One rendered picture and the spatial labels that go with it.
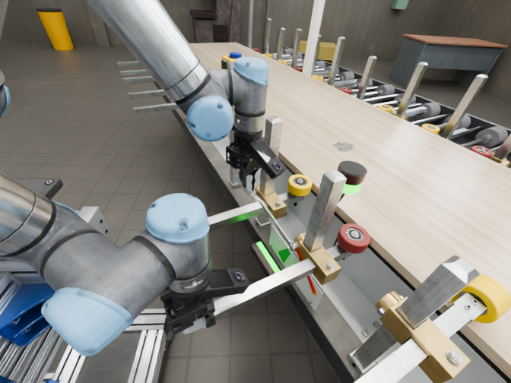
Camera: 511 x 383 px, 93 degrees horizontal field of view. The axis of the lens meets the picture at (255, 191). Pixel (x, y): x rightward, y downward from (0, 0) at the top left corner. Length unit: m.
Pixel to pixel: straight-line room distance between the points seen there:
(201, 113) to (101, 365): 1.14
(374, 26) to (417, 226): 7.57
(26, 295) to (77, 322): 0.40
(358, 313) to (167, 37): 0.87
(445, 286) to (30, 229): 0.52
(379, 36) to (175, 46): 8.01
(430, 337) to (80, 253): 0.53
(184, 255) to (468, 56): 6.52
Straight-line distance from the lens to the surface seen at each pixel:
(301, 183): 0.82
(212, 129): 0.42
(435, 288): 0.47
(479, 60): 6.81
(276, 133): 0.69
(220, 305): 0.59
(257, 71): 0.55
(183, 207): 0.32
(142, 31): 0.40
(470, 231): 0.93
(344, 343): 0.78
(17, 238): 0.36
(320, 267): 0.65
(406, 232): 0.80
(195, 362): 1.46
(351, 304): 0.93
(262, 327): 1.50
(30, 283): 0.71
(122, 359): 1.31
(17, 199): 0.34
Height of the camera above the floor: 1.40
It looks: 40 degrees down
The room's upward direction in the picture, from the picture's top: 4 degrees clockwise
